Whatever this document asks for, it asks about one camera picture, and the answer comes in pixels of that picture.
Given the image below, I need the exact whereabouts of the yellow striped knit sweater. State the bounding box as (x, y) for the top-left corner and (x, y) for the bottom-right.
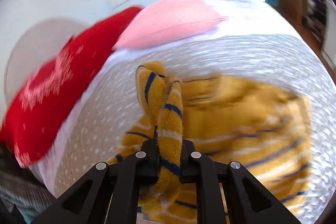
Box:
(110, 61), (310, 223)

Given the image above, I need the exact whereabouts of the cluttered clothes rack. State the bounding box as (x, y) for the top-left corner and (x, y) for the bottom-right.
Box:
(305, 0), (327, 44)

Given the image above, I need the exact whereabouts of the checkered fabric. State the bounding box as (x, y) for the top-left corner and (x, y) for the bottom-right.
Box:
(1, 170), (55, 218)

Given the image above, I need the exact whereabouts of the beige quilted bedspread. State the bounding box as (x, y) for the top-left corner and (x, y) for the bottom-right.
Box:
(54, 35), (335, 223)

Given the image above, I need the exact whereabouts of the red embroidered pillow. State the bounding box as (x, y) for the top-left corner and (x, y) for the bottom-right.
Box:
(1, 6), (142, 168)

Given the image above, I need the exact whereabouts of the white bed headboard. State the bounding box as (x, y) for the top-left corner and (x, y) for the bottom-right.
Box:
(4, 18), (88, 105)

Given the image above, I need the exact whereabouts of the white bed sheet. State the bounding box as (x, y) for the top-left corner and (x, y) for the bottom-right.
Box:
(32, 0), (301, 195)

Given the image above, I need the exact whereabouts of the pink pillow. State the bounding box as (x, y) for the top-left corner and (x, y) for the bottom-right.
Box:
(113, 0), (226, 50)

